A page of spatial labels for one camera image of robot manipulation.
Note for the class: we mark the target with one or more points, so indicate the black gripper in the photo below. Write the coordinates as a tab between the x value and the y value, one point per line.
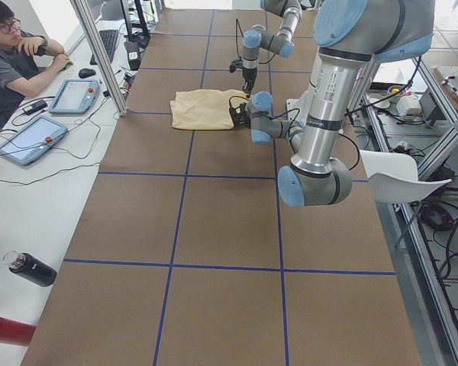
248	76
243	115

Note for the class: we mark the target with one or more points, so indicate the yellow long sleeve shirt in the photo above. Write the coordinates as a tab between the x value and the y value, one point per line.
203	109

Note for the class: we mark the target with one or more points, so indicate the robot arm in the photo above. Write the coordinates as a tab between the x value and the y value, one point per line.
258	37
349	34

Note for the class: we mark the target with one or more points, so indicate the black keyboard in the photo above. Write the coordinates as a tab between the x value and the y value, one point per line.
109	40

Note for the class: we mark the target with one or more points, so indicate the white plastic chair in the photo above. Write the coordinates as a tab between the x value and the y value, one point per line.
394	179

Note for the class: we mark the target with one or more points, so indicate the black computer mouse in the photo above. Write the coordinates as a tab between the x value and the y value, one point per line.
86	72

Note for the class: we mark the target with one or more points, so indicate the upper blue teach pendant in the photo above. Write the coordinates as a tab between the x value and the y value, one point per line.
75	96

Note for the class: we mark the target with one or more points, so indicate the blue teach pendant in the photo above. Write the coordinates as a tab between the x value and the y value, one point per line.
75	96
32	141

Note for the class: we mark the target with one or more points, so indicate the lower blue teach pendant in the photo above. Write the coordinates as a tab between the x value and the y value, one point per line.
32	141

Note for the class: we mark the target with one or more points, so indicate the seated person in grey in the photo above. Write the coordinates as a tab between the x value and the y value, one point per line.
28	63

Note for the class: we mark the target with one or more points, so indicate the black water bottle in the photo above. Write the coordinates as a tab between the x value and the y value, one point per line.
30	268

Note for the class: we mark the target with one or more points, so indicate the red water bottle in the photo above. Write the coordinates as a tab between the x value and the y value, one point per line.
15	333

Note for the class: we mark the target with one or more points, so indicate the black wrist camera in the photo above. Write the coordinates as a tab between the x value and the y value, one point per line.
235	65
234	113

